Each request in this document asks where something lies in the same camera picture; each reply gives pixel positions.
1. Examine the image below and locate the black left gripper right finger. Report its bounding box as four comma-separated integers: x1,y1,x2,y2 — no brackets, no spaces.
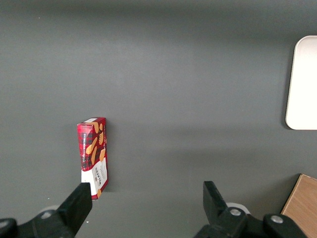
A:
193,181,308,238

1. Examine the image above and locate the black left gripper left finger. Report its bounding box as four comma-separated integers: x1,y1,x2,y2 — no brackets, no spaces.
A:
0,182,93,238

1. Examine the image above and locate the cream rectangular plastic tray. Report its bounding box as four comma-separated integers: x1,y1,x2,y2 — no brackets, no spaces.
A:
285,35,317,130

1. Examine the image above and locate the red tartan shortbread box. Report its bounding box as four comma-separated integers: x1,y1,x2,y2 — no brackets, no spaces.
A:
76,117,108,201

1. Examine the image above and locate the light wooden drawer cabinet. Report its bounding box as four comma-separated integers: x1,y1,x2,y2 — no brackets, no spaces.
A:
280,174,317,238

